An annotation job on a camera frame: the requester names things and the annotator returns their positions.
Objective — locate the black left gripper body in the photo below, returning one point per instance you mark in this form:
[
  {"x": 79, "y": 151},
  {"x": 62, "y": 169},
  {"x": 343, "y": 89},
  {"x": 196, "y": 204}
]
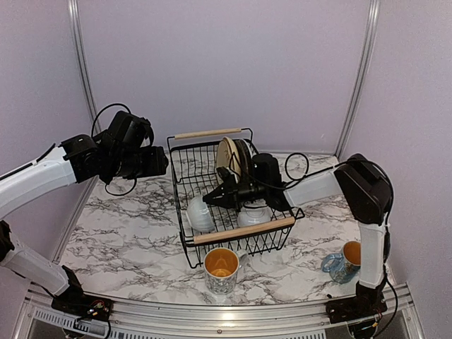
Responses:
[{"x": 133, "y": 167}]

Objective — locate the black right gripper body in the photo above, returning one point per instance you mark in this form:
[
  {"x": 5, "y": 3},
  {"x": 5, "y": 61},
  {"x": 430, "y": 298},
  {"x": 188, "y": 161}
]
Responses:
[{"x": 250, "y": 191}]

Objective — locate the black wire dish rack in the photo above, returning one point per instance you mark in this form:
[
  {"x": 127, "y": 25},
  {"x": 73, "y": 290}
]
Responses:
[{"x": 192, "y": 166}]

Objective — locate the white bowl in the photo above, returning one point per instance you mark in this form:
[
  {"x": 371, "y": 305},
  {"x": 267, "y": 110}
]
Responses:
[
  {"x": 198, "y": 215},
  {"x": 254, "y": 215}
]

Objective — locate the grey reindeer plate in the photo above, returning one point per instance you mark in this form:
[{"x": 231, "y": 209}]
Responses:
[{"x": 246, "y": 155}]

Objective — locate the cream gold rimmed plate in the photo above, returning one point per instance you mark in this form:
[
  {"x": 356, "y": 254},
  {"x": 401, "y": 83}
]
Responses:
[{"x": 228, "y": 156}]

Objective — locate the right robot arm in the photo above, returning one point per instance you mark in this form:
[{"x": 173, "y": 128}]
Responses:
[{"x": 330, "y": 253}]

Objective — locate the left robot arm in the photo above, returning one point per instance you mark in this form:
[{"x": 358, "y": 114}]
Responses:
[{"x": 117, "y": 151}]

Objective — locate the patterned mug yellow inside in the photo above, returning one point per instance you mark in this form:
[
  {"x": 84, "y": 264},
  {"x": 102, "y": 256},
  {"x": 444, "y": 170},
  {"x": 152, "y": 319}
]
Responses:
[{"x": 221, "y": 267}]

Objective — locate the blue mug yellow inside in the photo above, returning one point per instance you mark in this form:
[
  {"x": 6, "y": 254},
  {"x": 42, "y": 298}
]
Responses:
[{"x": 344, "y": 265}]

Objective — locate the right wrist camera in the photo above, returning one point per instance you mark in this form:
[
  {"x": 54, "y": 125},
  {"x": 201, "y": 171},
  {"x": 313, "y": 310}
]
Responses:
[{"x": 225, "y": 174}]

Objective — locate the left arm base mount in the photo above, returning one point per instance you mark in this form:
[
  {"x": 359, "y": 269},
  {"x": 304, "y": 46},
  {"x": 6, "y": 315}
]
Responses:
[{"x": 86, "y": 307}]

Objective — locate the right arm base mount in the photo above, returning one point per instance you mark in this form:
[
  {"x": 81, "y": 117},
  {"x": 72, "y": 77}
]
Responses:
[{"x": 353, "y": 308}]

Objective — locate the left aluminium frame post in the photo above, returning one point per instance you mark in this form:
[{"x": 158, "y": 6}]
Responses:
[{"x": 75, "y": 19}]

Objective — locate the aluminium frame post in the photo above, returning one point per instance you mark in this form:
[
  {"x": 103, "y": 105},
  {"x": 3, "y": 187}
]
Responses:
[
  {"x": 362, "y": 71},
  {"x": 75, "y": 19}
]

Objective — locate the front aluminium rail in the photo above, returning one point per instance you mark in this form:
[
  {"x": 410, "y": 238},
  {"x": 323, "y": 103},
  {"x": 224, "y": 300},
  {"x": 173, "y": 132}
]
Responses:
[{"x": 139, "y": 319}]

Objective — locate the right aluminium frame post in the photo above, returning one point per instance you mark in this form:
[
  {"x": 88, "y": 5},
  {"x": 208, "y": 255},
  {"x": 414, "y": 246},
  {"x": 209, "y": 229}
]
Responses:
[{"x": 362, "y": 71}]

